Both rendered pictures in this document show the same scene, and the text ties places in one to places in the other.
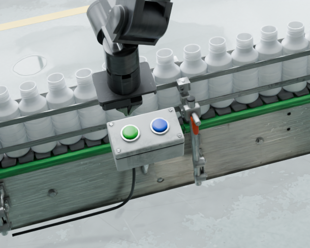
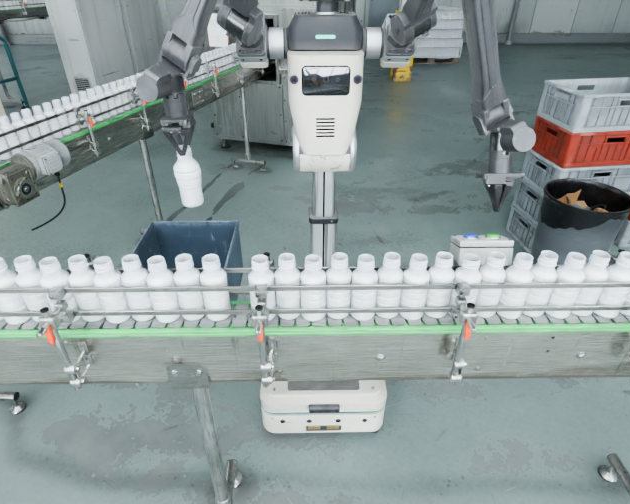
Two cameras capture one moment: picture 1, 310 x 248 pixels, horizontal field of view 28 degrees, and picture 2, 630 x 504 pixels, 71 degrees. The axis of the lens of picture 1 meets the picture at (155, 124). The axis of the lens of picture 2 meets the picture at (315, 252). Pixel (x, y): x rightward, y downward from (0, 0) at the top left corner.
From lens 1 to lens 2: 202 cm
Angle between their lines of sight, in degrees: 109
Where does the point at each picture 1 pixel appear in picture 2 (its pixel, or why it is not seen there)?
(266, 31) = (366, 267)
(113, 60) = not seen: hidden behind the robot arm
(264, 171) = not seen: outside the picture
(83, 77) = (550, 265)
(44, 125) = not seen: hidden behind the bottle
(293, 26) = (338, 264)
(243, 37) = (391, 263)
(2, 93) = (628, 266)
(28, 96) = (596, 255)
